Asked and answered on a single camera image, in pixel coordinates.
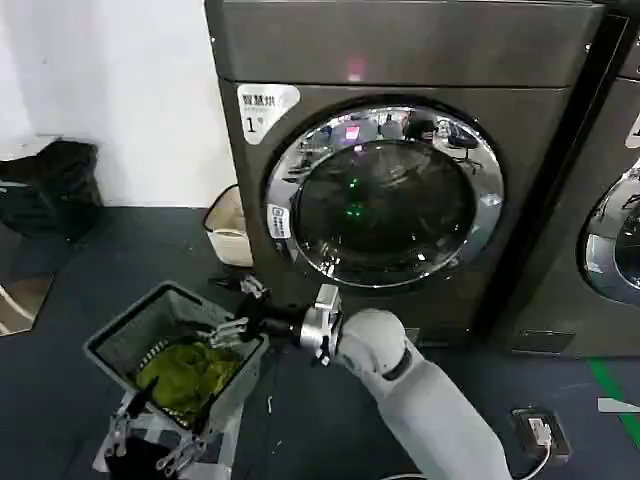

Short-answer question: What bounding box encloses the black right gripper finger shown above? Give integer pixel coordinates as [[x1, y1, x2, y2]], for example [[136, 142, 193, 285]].
[[192, 318, 252, 349], [208, 275, 267, 303]]

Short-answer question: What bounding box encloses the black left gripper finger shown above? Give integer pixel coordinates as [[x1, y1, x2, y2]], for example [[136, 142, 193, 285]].
[[110, 377, 158, 458], [156, 389, 222, 471]]

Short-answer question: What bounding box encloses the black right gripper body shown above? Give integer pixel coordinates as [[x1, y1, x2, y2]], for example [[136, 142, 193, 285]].
[[238, 298, 304, 348]]

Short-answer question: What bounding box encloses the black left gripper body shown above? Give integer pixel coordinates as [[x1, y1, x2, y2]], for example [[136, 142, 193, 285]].
[[106, 437, 169, 480]]

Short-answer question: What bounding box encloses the pale basket stand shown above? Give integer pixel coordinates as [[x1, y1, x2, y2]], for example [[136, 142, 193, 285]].
[[93, 399, 247, 480]]

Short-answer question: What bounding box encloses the white bag with dark rim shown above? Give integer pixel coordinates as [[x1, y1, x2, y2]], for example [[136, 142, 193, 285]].
[[203, 183, 256, 269]]

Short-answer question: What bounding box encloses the green cloth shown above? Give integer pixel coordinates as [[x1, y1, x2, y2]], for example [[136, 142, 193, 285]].
[[134, 340, 244, 425]]

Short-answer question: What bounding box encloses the small white door sticker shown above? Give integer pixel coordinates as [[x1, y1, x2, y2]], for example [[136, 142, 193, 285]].
[[266, 203, 294, 241]]

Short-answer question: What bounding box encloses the grey plastic laundry basket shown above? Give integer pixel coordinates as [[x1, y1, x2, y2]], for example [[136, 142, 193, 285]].
[[83, 280, 270, 432]]

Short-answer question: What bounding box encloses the round glass dryer door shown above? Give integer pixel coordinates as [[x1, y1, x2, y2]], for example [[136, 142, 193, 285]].
[[263, 93, 506, 292]]

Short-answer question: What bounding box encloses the beige flat board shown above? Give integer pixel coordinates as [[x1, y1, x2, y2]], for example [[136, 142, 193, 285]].
[[0, 219, 57, 337]]

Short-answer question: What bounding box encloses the white numbered label sticker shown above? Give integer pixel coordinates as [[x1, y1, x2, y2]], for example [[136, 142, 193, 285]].
[[235, 83, 302, 147]]

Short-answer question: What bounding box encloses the black bin with bag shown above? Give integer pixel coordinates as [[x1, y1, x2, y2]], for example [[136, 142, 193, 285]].
[[0, 140, 104, 242]]

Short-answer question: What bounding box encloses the grey dryer with label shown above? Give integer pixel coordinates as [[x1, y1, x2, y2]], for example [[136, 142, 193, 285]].
[[203, 0, 629, 352]]

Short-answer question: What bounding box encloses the black floor socket box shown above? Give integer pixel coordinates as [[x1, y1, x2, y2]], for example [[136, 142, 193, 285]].
[[510, 406, 572, 457]]

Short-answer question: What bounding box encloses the round chrome glass door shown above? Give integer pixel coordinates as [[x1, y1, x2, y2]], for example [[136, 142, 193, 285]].
[[576, 158, 640, 307]]

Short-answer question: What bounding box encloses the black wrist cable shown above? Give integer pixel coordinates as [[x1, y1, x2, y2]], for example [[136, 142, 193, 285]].
[[313, 337, 333, 368]]

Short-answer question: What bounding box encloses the white power cable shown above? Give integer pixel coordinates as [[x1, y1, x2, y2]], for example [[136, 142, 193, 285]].
[[509, 418, 557, 480]]

